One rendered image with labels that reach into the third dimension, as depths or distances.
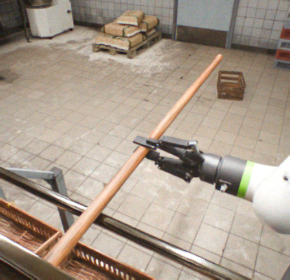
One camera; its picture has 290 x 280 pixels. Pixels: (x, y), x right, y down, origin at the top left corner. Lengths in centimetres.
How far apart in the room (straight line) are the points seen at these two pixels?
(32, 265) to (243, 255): 182
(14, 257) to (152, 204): 191
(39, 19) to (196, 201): 470
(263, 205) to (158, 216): 160
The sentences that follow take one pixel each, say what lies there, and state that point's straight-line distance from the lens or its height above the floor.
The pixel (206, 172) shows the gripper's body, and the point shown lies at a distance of 69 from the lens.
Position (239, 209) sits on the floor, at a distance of 226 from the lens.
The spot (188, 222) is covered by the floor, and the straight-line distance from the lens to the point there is 209.
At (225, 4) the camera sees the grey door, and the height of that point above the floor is 72.
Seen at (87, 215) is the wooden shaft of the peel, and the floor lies 121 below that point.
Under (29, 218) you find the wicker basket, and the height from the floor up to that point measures 71.
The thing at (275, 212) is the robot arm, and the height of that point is 128.
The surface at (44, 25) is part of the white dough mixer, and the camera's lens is 596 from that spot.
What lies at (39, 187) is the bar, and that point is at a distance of 72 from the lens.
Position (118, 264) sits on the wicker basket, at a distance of 108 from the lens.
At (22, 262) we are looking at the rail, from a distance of 30.
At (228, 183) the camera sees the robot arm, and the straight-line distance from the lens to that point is 67.
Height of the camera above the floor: 167
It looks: 36 degrees down
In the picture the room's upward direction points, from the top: straight up
